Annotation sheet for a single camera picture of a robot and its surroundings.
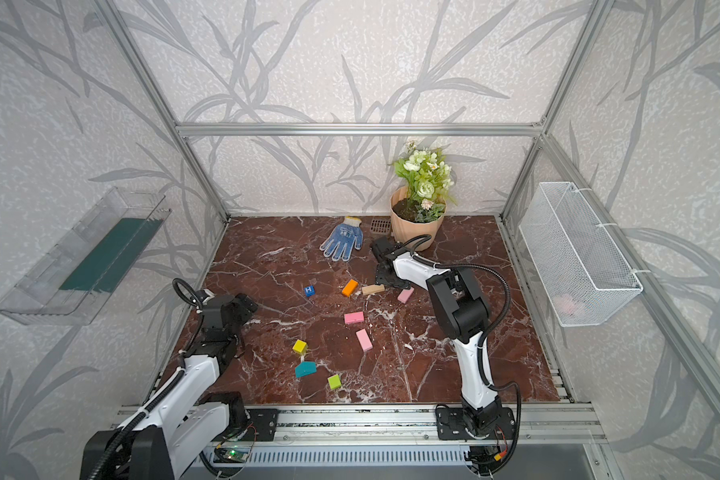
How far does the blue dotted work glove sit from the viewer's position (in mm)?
1104

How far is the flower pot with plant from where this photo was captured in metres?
0.93

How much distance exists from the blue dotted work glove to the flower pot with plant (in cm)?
19
